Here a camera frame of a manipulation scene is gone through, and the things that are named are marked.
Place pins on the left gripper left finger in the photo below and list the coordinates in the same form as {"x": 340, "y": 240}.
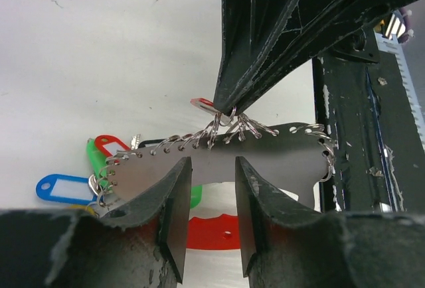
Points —
{"x": 143, "y": 242}

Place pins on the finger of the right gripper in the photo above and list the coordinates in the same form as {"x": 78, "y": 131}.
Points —
{"x": 252, "y": 41}
{"x": 326, "y": 22}

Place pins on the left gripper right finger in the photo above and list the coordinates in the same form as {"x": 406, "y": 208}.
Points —
{"x": 284, "y": 243}

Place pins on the yellow key tag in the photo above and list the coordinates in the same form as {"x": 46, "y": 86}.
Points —
{"x": 81, "y": 210}

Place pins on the metal key holder red handle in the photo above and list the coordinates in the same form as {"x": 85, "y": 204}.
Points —
{"x": 292, "y": 157}

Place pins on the blue key tag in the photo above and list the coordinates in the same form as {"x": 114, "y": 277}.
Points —
{"x": 65, "y": 189}

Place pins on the silver key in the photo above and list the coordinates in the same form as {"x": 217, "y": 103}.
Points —
{"x": 135, "y": 141}

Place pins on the red key tag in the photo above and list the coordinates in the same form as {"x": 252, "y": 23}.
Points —
{"x": 109, "y": 145}

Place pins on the key with red tag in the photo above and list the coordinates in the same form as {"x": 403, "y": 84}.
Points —
{"x": 207, "y": 106}

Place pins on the key with green tag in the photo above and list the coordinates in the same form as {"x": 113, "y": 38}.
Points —
{"x": 196, "y": 196}

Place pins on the green key tag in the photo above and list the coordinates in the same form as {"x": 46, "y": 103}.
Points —
{"x": 97, "y": 159}

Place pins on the black key tag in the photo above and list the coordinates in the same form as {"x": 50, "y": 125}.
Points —
{"x": 149, "y": 143}

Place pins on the grey cable duct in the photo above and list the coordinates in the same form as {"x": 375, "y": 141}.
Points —
{"x": 390, "y": 37}

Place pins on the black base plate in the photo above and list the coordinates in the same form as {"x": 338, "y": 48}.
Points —
{"x": 363, "y": 107}

